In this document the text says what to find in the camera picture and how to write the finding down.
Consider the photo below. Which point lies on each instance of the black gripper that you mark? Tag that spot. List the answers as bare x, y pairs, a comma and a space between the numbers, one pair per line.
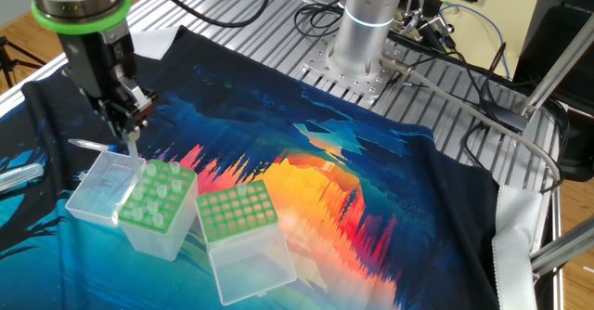
88, 64

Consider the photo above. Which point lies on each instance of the clear box green tip rack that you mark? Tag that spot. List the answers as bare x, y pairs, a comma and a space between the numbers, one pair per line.
246, 273
158, 242

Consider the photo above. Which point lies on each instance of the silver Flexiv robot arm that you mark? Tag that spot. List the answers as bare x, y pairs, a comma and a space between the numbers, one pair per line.
366, 36

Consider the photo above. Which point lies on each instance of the slim blue-capped conical tube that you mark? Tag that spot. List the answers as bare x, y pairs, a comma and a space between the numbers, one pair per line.
88, 144

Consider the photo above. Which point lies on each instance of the black tripod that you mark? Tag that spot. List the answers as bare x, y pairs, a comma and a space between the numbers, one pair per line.
5, 64

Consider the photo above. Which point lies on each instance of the printed sunset landscape cloth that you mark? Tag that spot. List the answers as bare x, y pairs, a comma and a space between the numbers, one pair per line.
394, 231

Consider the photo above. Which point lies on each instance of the silver metal clamp stand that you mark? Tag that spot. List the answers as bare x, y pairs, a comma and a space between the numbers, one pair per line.
438, 22

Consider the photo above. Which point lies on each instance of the black office chair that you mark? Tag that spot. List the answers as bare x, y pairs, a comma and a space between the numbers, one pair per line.
543, 31

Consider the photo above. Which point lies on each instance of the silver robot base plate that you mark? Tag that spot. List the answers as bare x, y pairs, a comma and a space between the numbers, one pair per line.
371, 87

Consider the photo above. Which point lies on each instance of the slanted aluminium frame post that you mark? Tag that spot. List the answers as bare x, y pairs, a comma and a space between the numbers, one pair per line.
557, 64

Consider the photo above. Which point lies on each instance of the aluminium frame beam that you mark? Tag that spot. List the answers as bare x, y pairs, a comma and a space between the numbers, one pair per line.
566, 245

